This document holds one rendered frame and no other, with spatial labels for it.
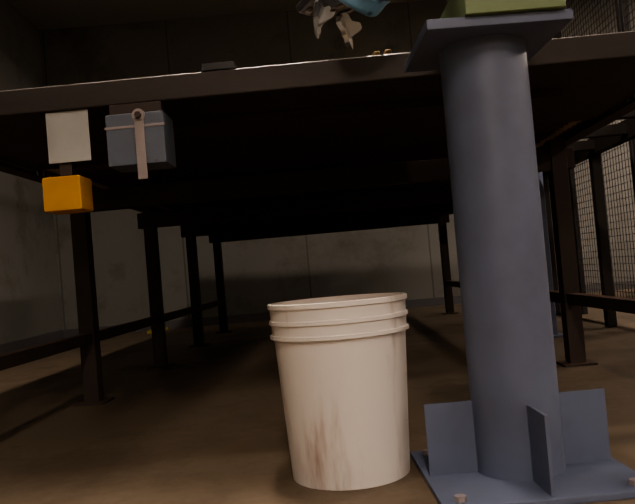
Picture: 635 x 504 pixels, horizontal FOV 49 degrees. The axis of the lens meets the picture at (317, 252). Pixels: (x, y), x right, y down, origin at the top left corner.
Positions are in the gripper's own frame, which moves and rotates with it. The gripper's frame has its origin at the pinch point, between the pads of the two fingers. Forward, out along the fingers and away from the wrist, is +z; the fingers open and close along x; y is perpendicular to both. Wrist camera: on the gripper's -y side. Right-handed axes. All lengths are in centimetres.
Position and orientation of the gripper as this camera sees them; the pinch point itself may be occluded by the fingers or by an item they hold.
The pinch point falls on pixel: (333, 45)
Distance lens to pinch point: 187.6
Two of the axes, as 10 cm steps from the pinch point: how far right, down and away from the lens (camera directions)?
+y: 7.8, -0.9, -6.1
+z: 0.9, 10.0, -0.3
